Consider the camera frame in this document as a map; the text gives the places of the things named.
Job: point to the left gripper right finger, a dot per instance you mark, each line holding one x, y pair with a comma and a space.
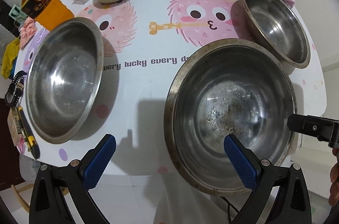
292, 202

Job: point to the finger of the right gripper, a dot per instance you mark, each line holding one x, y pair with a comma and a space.
323, 129

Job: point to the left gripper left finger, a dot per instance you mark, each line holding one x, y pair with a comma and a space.
48, 203

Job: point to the large steel bowl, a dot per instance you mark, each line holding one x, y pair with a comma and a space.
230, 86

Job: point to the small steel bowl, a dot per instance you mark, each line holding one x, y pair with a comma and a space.
275, 26

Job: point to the medium steel bowl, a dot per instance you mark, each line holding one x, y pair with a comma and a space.
64, 79

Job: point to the person's right hand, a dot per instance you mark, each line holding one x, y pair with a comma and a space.
334, 189

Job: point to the wooden chair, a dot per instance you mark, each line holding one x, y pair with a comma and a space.
21, 200

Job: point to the yellow black utility knife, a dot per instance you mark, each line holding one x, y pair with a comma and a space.
29, 137

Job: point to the brown cardboard packet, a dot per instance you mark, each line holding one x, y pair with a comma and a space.
15, 126

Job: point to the black wrist watch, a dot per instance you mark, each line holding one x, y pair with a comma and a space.
15, 90

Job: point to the yellow cloth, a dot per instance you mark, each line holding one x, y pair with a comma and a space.
10, 54

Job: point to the pink candy packet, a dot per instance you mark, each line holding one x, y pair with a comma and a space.
27, 32

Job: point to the orange juice bottle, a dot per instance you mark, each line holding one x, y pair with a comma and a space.
49, 13

